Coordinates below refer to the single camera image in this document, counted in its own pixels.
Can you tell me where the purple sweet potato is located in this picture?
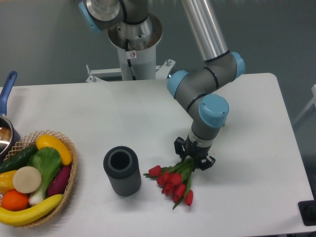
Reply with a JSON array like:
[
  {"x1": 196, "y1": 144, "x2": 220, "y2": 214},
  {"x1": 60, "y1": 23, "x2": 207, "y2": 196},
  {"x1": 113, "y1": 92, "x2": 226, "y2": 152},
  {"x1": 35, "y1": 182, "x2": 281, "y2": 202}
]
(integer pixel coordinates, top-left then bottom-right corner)
[{"x1": 47, "y1": 166, "x2": 71, "y2": 197}]

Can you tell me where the green cucumber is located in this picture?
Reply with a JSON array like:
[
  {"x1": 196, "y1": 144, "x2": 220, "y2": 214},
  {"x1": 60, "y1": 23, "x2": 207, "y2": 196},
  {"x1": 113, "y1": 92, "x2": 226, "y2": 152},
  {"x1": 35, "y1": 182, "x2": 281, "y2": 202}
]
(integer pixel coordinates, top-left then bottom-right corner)
[{"x1": 0, "y1": 144, "x2": 38, "y2": 173}]

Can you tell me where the yellow bell pepper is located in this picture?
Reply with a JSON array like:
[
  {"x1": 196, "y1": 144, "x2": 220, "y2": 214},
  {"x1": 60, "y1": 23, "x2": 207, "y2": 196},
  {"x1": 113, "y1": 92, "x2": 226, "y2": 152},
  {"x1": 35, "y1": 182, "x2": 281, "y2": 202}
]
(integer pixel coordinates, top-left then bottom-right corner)
[{"x1": 0, "y1": 170, "x2": 17, "y2": 194}]

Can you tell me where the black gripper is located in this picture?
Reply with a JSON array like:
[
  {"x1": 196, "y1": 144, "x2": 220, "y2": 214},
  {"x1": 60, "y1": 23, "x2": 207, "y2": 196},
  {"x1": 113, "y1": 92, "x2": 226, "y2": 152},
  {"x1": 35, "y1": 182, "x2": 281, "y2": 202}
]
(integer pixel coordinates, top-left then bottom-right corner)
[{"x1": 174, "y1": 137, "x2": 216, "y2": 171}]

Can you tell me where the red tulip bouquet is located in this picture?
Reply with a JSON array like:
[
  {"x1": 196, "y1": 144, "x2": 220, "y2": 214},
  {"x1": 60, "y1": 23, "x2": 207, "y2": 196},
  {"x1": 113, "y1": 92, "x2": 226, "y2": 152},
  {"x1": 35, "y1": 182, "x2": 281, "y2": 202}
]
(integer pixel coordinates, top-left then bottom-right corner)
[{"x1": 143, "y1": 158, "x2": 195, "y2": 208}]

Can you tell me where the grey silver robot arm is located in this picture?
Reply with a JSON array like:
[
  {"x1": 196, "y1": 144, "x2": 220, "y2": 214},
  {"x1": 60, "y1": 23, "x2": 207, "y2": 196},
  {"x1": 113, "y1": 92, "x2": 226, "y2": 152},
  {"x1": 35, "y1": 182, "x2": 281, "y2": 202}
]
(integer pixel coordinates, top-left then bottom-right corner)
[{"x1": 79, "y1": 0, "x2": 245, "y2": 170}]

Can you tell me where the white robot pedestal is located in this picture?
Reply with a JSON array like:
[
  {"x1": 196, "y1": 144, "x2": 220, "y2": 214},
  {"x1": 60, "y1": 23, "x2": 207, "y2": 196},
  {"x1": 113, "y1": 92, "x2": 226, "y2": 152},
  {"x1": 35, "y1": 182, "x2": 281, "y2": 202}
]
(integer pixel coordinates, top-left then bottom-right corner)
[{"x1": 86, "y1": 45, "x2": 176, "y2": 82}]

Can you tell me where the woven wicker basket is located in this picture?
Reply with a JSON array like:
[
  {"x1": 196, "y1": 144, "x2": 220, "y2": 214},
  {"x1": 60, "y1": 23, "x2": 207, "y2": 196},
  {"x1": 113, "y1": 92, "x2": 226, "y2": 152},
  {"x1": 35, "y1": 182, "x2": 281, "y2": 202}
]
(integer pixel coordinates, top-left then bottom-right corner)
[{"x1": 4, "y1": 130, "x2": 78, "y2": 228}]

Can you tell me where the beige round disc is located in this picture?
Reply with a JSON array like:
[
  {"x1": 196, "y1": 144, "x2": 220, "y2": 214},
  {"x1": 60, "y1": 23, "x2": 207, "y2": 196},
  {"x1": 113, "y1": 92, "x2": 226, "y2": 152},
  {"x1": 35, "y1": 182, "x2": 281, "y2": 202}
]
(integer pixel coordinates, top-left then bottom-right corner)
[{"x1": 12, "y1": 166, "x2": 41, "y2": 194}]

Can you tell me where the orange fruit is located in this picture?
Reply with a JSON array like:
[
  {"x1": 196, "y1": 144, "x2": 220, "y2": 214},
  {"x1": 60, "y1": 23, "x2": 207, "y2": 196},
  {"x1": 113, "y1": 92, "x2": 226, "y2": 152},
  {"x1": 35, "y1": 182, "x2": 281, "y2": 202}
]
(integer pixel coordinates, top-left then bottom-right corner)
[{"x1": 0, "y1": 190, "x2": 29, "y2": 211}]

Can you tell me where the white furniture frame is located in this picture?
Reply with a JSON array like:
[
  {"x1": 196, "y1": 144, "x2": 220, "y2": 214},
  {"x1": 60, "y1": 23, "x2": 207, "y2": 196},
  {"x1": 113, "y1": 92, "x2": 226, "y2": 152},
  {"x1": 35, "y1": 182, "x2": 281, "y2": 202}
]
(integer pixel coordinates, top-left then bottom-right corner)
[{"x1": 293, "y1": 84, "x2": 316, "y2": 130}]

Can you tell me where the green bok choy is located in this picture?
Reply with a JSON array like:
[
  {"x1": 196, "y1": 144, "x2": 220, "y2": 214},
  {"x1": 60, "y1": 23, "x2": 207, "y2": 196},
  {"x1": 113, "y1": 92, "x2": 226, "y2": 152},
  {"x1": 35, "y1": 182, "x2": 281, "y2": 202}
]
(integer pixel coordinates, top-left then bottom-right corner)
[{"x1": 27, "y1": 147, "x2": 62, "y2": 206}]

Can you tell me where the black cable on pedestal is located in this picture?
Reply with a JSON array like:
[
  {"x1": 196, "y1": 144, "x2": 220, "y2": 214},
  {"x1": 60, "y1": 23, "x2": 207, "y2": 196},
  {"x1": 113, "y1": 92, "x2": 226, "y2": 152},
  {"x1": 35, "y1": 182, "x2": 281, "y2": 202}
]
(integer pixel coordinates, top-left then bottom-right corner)
[{"x1": 124, "y1": 39, "x2": 137, "y2": 81}]

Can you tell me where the dark grey ribbed vase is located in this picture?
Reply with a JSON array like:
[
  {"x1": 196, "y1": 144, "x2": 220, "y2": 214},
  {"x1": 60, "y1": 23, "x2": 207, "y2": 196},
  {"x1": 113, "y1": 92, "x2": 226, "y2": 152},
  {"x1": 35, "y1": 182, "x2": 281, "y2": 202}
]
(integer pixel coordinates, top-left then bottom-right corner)
[{"x1": 103, "y1": 146, "x2": 141, "y2": 197}]

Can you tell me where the blue handled saucepan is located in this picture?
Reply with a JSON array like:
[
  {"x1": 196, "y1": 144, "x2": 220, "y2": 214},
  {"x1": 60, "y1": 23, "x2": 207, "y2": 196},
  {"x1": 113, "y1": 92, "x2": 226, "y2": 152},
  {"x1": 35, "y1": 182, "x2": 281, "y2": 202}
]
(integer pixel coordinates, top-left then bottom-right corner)
[{"x1": 0, "y1": 71, "x2": 20, "y2": 163}]

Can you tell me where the black device at edge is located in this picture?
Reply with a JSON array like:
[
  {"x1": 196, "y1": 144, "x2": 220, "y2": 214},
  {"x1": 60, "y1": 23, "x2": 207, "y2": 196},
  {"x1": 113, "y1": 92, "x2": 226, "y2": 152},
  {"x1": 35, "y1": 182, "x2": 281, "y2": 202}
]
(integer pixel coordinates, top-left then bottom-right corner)
[{"x1": 298, "y1": 200, "x2": 316, "y2": 226}]

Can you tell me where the yellow banana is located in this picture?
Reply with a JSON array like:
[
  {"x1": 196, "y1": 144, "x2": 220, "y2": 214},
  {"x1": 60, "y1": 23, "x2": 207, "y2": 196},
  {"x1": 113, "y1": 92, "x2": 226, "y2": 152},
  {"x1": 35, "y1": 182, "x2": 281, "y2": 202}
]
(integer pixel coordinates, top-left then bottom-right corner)
[{"x1": 0, "y1": 194, "x2": 63, "y2": 227}]

